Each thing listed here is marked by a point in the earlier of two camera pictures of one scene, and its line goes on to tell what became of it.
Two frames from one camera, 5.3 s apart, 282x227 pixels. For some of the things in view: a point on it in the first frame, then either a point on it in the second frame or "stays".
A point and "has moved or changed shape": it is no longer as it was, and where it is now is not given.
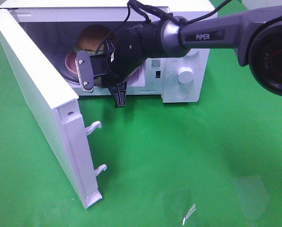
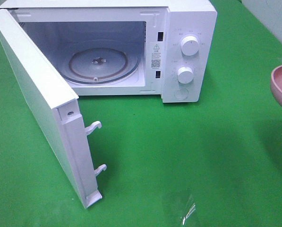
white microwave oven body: (68, 28) stays
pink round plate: (72, 66) has moved or changed shape
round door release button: (181, 94) stays
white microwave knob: (185, 74) stays
